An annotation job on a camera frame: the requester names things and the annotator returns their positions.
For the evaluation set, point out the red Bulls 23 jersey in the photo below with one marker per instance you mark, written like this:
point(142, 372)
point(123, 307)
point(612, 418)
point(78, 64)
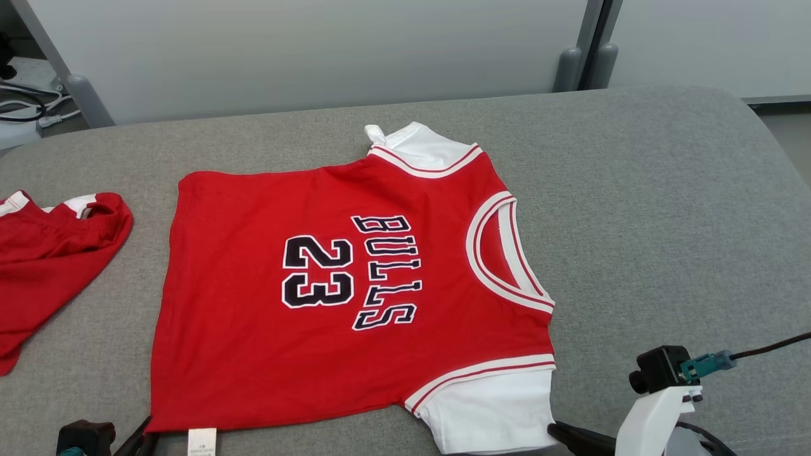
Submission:
point(253, 316)

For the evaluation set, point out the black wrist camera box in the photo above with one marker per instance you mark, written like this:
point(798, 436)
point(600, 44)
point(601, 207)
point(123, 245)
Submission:
point(85, 437)
point(659, 367)

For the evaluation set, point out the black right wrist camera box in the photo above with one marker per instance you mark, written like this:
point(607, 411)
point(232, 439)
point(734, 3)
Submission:
point(659, 367)

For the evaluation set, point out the black power adapter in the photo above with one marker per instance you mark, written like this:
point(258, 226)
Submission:
point(5, 57)

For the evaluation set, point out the white box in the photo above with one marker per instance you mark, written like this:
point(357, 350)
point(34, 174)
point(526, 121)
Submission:
point(12, 136)

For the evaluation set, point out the teal right camera connector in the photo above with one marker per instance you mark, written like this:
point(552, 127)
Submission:
point(706, 366)

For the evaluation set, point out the grey partition base rail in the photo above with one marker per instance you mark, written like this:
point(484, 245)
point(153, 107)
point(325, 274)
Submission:
point(779, 100)

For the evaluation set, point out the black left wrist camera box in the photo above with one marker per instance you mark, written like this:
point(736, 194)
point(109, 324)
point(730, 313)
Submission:
point(85, 437)

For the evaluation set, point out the grey slanted partition post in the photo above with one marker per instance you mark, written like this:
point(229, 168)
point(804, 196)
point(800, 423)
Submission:
point(89, 98)

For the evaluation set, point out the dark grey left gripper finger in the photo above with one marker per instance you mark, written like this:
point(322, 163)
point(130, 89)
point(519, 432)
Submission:
point(136, 440)
point(152, 446)

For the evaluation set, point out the red white-striped shorts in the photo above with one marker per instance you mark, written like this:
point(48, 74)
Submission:
point(51, 266)

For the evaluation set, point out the teal camera connector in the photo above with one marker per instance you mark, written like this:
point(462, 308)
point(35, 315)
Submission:
point(73, 451)
point(706, 366)

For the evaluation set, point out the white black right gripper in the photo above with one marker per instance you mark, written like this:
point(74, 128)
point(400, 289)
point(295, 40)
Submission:
point(646, 424)

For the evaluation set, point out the teal left camera connector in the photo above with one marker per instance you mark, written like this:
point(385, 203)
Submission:
point(73, 451)

